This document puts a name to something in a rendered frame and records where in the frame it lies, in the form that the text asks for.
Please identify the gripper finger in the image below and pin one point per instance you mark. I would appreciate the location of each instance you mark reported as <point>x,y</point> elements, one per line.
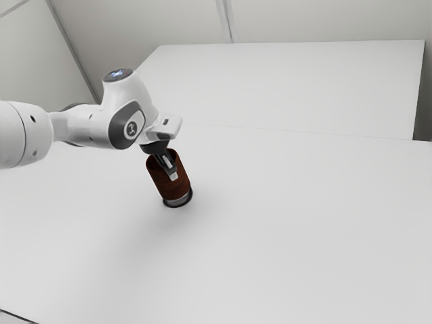
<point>169,166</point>

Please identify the brown mug with grey base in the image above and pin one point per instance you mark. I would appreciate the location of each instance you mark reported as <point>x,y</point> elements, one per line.
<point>175,189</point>

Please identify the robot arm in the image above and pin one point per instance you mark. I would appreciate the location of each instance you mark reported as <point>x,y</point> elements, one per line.
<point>128,101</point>

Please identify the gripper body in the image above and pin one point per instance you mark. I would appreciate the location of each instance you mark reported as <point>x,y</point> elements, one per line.
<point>154,147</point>

